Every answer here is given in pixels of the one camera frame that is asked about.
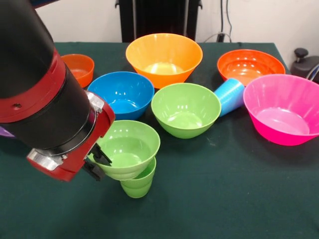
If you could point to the dark green tablecloth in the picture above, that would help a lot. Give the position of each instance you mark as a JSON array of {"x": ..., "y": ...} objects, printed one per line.
[{"x": 74, "y": 211}]

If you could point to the blue bowl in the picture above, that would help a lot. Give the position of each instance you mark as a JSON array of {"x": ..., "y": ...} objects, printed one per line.
[{"x": 124, "y": 99}]

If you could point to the blue cup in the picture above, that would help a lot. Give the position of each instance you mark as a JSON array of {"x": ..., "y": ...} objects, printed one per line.
[{"x": 229, "y": 97}]

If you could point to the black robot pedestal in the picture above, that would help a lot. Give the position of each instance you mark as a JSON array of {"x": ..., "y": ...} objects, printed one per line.
[{"x": 159, "y": 17}]

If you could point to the small orange bowl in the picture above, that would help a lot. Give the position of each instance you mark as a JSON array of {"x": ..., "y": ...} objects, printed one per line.
[{"x": 81, "y": 68}]

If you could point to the large pink bowl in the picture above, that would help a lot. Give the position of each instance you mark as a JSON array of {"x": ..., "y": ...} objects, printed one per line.
[{"x": 281, "y": 117}]

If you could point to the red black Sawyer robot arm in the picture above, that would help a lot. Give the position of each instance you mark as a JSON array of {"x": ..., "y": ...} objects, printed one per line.
[{"x": 37, "y": 87}]

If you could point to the wide purple bowl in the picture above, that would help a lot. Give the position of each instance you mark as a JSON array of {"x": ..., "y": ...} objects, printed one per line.
[{"x": 5, "y": 131}]

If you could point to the large green bowl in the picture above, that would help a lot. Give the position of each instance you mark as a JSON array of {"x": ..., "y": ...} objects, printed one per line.
[{"x": 185, "y": 117}]

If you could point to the stack of green cups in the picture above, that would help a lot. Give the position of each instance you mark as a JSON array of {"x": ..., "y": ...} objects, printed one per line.
[{"x": 139, "y": 186}]

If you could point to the wide red-orange bowl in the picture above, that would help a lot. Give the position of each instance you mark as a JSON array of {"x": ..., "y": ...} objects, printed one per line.
[{"x": 249, "y": 67}]

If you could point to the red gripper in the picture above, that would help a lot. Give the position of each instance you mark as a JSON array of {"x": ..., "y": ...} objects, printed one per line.
[{"x": 84, "y": 149}]

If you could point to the grey chair with black knob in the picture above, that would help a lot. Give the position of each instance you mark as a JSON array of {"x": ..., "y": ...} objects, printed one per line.
[{"x": 305, "y": 66}]

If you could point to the small green bowl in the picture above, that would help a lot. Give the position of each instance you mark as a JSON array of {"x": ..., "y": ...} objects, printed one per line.
[{"x": 132, "y": 154}]

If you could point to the large yellow-orange bowl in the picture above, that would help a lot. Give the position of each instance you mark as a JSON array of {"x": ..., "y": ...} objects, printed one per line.
[{"x": 164, "y": 77}]

